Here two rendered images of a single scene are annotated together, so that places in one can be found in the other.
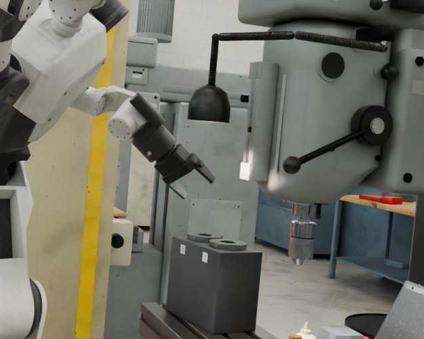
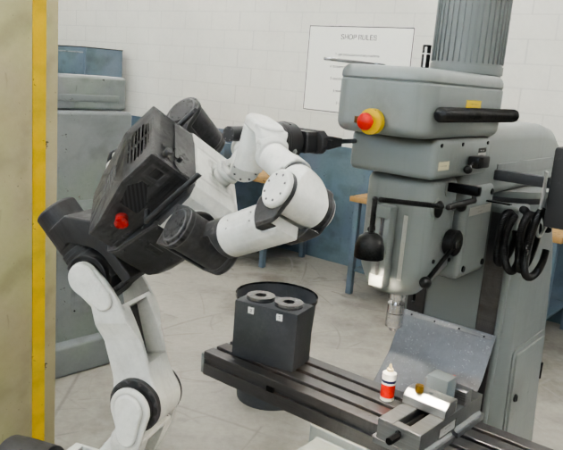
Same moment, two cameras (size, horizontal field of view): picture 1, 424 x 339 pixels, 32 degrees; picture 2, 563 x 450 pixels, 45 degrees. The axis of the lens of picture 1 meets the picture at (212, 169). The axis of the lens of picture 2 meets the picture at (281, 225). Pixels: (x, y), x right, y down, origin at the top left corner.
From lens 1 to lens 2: 1.09 m
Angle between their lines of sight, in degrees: 31
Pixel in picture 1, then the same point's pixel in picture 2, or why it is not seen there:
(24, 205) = (155, 308)
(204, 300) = (280, 349)
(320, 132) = (429, 253)
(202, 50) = not seen: outside the picture
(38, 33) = (217, 190)
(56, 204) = (6, 245)
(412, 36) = (469, 179)
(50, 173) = not seen: outside the picture
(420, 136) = (469, 241)
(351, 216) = not seen: hidden behind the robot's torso
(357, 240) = not seen: hidden behind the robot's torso
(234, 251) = (300, 310)
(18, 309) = (173, 394)
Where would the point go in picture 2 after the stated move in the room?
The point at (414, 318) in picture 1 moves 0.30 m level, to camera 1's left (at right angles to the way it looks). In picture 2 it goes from (419, 336) to (342, 347)
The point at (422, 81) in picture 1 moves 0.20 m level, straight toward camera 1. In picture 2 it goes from (473, 207) to (515, 223)
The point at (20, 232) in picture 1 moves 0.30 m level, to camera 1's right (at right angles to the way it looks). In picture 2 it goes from (157, 331) to (257, 319)
